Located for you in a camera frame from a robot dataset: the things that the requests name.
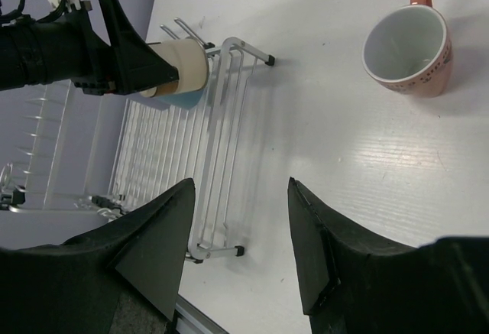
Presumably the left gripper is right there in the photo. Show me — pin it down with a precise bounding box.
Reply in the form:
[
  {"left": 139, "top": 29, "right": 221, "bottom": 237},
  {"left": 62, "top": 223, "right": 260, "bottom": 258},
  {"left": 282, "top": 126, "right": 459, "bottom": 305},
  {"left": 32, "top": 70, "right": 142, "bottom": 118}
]
[{"left": 64, "top": 0, "right": 180, "bottom": 96}]

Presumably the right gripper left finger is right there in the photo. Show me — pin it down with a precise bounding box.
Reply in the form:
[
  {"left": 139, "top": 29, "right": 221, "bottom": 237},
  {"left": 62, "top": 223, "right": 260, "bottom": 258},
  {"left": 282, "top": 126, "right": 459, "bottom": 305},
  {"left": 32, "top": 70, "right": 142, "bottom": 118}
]
[{"left": 1, "top": 178, "right": 196, "bottom": 333}]

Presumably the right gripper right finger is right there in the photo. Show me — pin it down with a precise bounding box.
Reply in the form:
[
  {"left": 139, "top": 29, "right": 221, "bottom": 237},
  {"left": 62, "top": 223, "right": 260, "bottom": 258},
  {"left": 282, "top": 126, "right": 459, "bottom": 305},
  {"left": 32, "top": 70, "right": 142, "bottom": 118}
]
[{"left": 287, "top": 179, "right": 488, "bottom": 333}]

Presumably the steel cup brown base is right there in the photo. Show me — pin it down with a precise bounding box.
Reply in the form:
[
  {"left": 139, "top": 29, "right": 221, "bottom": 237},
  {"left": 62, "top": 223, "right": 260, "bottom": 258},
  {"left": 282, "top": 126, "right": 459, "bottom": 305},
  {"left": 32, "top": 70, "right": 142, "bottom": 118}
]
[{"left": 140, "top": 38, "right": 209, "bottom": 98}]

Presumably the blue cup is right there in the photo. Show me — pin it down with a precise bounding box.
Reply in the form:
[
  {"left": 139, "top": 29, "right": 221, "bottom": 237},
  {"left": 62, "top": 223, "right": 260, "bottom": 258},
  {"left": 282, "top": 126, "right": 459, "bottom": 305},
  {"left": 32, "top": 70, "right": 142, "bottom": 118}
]
[{"left": 155, "top": 89, "right": 204, "bottom": 110}]

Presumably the pink mug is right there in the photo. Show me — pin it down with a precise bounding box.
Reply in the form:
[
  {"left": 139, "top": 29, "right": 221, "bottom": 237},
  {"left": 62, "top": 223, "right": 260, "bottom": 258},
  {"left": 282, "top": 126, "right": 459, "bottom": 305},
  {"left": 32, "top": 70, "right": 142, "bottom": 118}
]
[{"left": 361, "top": 0, "right": 453, "bottom": 98}]

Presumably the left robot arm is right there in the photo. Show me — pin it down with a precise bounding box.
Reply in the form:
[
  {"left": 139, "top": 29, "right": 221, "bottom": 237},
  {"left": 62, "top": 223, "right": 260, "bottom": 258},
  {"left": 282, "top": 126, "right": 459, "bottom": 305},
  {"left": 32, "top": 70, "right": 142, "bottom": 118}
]
[{"left": 1, "top": 0, "right": 180, "bottom": 96}]

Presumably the aluminium rail frame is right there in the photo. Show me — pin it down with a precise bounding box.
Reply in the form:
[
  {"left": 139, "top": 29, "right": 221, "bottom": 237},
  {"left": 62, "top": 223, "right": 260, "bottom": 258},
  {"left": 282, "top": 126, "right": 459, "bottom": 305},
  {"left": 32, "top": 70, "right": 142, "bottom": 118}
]
[{"left": 167, "top": 296, "right": 228, "bottom": 334}]

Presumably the metal wire dish rack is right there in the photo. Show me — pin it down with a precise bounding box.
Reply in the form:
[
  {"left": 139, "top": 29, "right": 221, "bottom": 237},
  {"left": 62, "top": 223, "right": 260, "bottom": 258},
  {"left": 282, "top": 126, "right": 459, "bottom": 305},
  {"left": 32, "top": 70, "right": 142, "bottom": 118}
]
[{"left": 1, "top": 37, "right": 276, "bottom": 264}]

